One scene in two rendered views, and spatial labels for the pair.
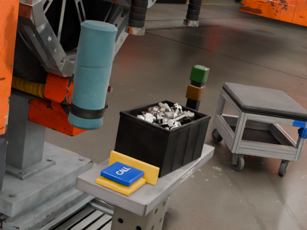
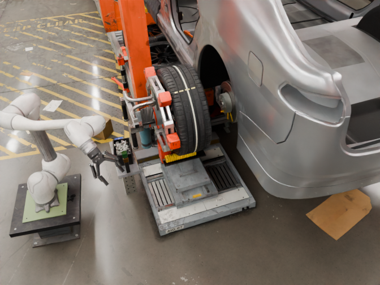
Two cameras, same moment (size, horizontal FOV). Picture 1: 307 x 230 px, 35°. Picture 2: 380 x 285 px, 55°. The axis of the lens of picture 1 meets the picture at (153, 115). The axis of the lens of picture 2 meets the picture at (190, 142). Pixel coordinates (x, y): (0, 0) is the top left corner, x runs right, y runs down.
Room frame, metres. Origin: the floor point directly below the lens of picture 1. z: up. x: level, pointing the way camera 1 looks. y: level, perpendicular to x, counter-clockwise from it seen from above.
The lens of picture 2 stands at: (3.13, -0.98, 2.48)
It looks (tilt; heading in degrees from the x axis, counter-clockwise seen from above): 42 degrees down; 141
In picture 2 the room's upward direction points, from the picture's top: 3 degrees counter-clockwise
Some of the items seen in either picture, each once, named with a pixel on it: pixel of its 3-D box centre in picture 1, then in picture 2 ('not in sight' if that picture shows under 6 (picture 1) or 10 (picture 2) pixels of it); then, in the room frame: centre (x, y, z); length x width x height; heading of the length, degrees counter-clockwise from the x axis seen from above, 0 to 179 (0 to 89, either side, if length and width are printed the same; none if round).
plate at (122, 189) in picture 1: (121, 180); not in sight; (0.94, 0.04, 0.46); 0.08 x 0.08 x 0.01; 68
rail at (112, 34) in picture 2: not in sight; (127, 70); (-0.27, 0.91, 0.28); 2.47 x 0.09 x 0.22; 158
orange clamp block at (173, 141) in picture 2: not in sight; (173, 141); (1.61, 0.11, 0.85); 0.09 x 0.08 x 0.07; 158
